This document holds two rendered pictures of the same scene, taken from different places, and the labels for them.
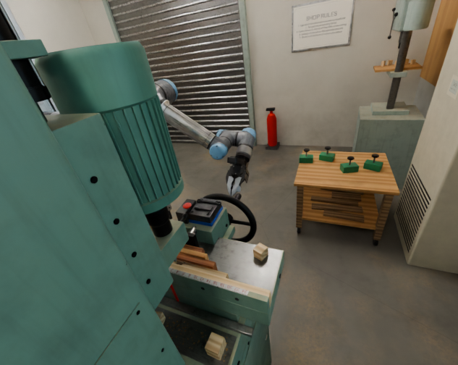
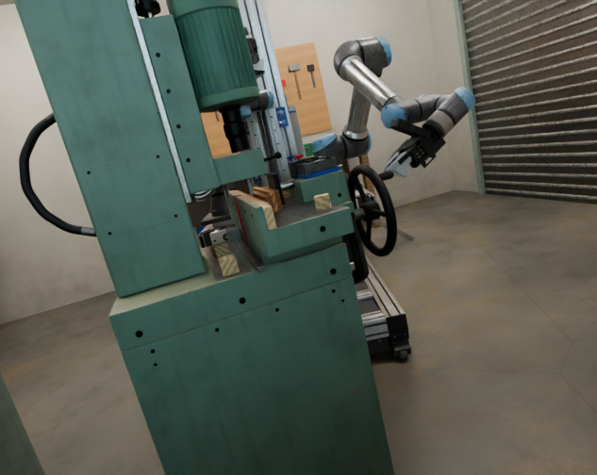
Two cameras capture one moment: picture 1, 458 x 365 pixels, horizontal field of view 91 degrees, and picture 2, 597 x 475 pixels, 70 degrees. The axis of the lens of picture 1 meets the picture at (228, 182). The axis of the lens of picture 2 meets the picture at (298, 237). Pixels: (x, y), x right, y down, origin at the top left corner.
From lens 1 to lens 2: 91 cm
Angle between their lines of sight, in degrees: 49
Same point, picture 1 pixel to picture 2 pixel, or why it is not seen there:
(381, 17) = not seen: outside the picture
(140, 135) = (201, 35)
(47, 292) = (106, 91)
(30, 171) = (113, 27)
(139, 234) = (187, 113)
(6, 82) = not seen: outside the picture
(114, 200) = (171, 75)
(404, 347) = not seen: outside the picture
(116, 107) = (186, 12)
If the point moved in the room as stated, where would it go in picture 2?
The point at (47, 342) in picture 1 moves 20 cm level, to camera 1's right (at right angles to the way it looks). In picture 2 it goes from (100, 119) to (134, 99)
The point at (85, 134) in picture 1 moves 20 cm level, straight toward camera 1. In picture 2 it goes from (158, 24) to (99, 8)
